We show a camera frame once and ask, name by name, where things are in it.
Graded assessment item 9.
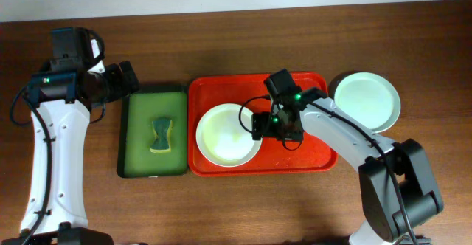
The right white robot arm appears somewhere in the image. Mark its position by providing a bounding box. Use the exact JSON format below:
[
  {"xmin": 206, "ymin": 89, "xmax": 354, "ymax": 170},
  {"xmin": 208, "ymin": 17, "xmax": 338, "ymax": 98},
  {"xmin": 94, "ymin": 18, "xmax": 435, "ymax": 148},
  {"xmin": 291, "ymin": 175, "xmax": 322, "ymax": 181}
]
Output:
[{"xmin": 251, "ymin": 88, "xmax": 444, "ymax": 244}]

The cream white plate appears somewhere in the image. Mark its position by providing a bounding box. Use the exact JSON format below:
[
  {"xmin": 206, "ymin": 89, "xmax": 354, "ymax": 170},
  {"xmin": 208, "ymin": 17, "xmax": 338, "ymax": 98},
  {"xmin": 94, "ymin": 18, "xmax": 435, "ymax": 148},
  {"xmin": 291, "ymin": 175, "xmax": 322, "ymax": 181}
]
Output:
[{"xmin": 195, "ymin": 103, "xmax": 262, "ymax": 168}]

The red plastic tray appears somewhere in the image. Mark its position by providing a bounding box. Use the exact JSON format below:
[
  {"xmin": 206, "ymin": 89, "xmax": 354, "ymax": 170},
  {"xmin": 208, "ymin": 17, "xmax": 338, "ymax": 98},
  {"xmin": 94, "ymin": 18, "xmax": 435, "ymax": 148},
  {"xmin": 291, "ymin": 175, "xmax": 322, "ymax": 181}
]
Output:
[{"xmin": 187, "ymin": 74, "xmax": 338, "ymax": 177}]

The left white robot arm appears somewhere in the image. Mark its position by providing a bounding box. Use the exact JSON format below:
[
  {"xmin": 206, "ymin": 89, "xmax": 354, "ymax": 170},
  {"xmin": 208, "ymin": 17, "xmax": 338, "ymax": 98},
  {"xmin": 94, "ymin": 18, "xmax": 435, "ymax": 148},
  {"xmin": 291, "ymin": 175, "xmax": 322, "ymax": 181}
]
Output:
[{"xmin": 3, "ymin": 61, "xmax": 139, "ymax": 244}]

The yellow green sponge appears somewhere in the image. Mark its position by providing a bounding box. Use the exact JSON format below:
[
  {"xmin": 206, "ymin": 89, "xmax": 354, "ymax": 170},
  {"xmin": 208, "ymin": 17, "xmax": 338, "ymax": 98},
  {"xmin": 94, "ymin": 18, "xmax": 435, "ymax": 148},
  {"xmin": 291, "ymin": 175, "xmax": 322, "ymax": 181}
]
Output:
[{"xmin": 150, "ymin": 117, "xmax": 173, "ymax": 153}]

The mint green plate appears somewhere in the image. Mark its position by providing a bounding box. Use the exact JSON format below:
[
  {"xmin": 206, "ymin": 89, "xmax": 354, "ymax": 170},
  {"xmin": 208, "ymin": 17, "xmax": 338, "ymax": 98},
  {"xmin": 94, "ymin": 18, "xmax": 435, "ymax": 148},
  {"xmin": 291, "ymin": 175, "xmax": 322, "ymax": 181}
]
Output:
[{"xmin": 330, "ymin": 72, "xmax": 401, "ymax": 133}]

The dark green tray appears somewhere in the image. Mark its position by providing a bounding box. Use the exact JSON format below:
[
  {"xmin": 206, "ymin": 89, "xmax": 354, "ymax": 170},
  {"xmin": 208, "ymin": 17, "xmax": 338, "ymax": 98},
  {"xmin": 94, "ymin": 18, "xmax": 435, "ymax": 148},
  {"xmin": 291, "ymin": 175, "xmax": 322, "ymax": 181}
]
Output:
[{"xmin": 117, "ymin": 85, "xmax": 187, "ymax": 179}]

